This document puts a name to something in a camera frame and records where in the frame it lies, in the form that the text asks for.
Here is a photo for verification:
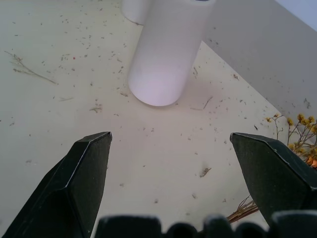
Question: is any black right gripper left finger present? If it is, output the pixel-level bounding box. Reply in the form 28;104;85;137
1;131;113;238

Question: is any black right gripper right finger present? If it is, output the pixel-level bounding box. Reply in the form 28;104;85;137
230;132;317;225

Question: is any tall white cylindrical vase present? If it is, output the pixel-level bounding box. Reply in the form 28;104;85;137
127;0;216;107

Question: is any short white cylindrical vase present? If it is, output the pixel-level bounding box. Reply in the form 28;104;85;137
121;0;153;26

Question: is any dried yellow flower bunch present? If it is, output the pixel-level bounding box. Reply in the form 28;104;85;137
226;113;317;223

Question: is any dry twig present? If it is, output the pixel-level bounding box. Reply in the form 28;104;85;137
4;51;59;85

